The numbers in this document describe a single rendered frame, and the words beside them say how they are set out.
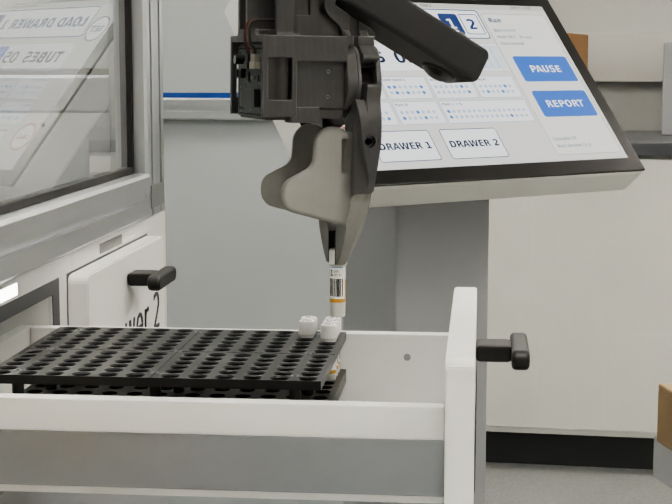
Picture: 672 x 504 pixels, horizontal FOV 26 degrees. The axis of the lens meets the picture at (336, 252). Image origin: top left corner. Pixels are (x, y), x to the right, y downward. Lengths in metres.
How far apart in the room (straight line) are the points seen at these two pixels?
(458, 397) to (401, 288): 1.01
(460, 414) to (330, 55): 0.24
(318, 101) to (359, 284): 1.01
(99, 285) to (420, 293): 0.72
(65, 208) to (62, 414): 0.32
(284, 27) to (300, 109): 0.05
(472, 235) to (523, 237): 2.00
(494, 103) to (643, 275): 2.09
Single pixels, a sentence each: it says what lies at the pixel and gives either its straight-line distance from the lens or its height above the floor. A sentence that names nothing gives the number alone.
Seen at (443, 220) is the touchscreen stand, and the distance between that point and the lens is 1.91.
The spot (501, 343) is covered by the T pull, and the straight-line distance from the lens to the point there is 1.01.
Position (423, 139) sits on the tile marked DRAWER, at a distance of 1.79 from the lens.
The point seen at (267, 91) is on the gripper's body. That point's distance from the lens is 0.92.
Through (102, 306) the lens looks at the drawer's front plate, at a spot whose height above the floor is 0.89.
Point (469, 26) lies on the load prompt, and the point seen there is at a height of 1.15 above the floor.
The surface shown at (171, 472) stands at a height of 0.85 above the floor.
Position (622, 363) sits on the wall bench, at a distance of 3.99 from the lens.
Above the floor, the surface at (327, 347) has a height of 0.90.
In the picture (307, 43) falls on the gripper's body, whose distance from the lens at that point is 0.93.
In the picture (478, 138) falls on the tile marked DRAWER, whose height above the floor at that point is 1.01.
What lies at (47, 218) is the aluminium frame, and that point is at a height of 0.98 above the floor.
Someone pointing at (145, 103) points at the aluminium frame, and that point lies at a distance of 1.50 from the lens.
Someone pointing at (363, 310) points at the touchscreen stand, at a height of 0.78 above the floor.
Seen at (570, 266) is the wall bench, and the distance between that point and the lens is 3.95.
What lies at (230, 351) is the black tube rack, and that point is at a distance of 1.03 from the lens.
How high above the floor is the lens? 1.10
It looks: 7 degrees down
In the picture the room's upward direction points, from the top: straight up
